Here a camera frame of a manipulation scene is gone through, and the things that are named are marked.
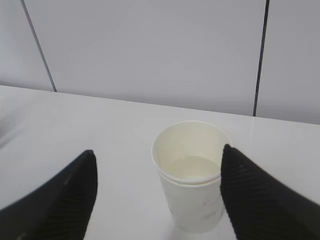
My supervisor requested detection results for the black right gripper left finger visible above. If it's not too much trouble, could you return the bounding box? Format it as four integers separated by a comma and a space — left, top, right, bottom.
0, 150, 98, 240

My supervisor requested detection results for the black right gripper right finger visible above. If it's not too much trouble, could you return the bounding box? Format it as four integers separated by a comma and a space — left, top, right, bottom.
220, 144, 320, 240

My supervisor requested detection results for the white paper cup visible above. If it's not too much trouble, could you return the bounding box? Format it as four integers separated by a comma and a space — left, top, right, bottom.
151, 120, 232, 234

